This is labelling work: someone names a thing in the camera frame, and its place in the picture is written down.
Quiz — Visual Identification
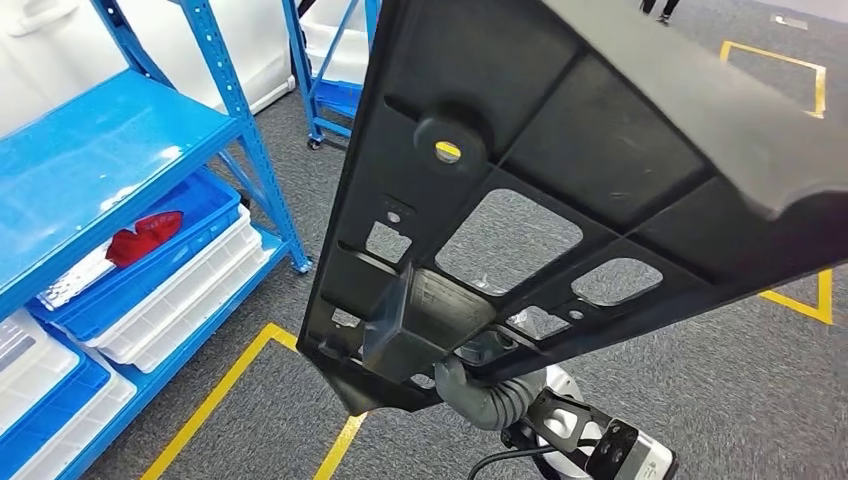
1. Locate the red cloth item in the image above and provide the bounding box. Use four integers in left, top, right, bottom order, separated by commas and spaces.
105, 210, 185, 270

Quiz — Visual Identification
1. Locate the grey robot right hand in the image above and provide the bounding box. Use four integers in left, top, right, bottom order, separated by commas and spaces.
433, 356, 492, 425

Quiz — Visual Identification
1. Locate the blue metal shelf rack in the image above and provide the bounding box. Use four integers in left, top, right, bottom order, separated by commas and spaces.
281, 0, 384, 152
0, 0, 314, 480

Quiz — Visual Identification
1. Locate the person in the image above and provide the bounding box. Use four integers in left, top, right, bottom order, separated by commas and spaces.
639, 0, 684, 26

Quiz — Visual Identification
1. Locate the white car door handle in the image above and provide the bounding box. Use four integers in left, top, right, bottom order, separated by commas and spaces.
6, 0, 68, 38

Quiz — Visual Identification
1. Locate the white car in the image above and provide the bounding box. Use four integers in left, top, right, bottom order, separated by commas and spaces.
0, 0, 296, 140

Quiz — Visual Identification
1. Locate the black plastic frame part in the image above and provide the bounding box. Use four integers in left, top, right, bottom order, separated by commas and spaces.
296, 0, 848, 417

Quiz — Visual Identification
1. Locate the black camera cable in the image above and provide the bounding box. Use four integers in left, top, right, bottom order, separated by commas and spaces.
466, 445, 561, 480

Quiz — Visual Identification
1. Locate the blue plastic bin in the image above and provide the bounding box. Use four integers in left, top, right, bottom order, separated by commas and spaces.
312, 79, 366, 122
26, 168, 243, 342
0, 327, 113, 480

